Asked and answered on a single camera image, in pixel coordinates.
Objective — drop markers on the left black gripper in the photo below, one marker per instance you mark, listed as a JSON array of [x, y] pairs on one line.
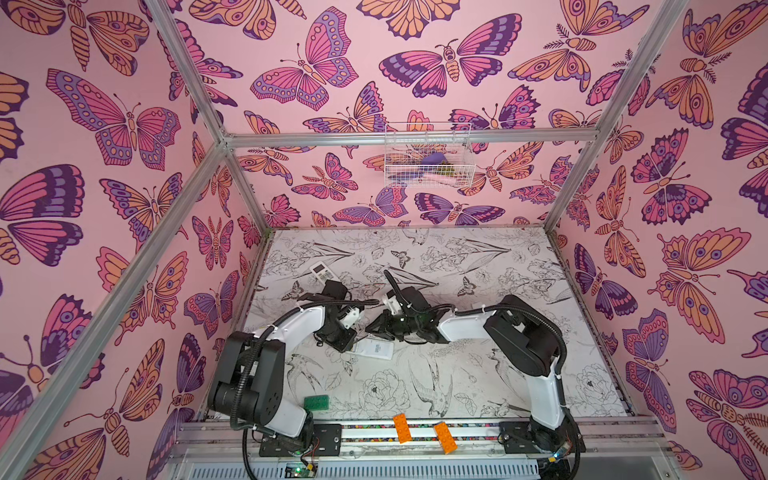
[[344, 344]]

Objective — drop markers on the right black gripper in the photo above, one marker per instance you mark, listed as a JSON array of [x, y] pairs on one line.
[[398, 321]]

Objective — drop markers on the small white remote control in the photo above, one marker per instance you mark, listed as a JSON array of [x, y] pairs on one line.
[[323, 273]]

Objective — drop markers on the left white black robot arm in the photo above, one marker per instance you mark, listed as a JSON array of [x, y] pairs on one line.
[[248, 382]]

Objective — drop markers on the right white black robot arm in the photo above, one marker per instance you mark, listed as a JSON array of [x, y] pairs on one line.
[[532, 343]]

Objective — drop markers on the green toy brick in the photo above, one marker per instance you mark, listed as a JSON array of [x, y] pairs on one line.
[[317, 403]]

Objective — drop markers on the left orange toy brick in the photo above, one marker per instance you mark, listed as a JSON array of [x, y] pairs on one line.
[[402, 429]]

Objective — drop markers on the orange toy brick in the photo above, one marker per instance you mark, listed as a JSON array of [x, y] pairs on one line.
[[402, 429], [445, 438]]

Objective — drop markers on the right orange toy brick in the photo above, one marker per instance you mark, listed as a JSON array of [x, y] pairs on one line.
[[445, 438]]

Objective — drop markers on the white wire basket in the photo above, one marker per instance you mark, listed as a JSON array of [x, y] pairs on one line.
[[429, 158]]

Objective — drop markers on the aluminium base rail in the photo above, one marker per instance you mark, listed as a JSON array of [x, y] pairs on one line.
[[610, 448]]

